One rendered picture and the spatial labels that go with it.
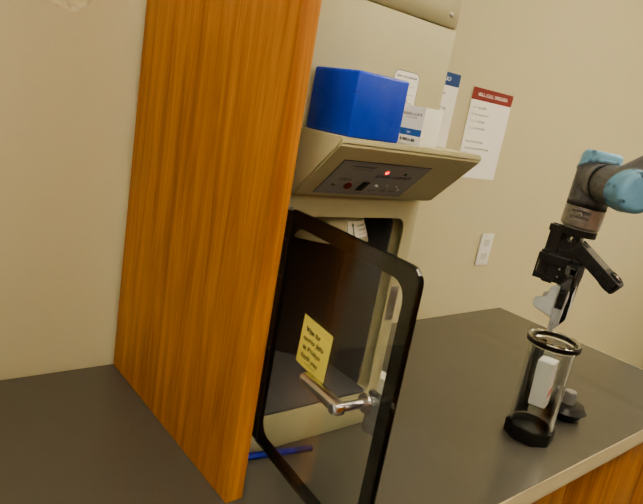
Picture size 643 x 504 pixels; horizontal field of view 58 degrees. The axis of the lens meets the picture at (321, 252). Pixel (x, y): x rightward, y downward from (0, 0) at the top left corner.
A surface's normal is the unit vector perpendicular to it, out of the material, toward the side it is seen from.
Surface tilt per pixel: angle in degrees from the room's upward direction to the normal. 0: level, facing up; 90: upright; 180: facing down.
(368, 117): 90
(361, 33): 90
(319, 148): 90
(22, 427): 0
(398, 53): 90
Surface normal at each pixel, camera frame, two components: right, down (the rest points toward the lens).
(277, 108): -0.77, 0.02
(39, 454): 0.17, -0.96
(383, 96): 0.61, 0.29
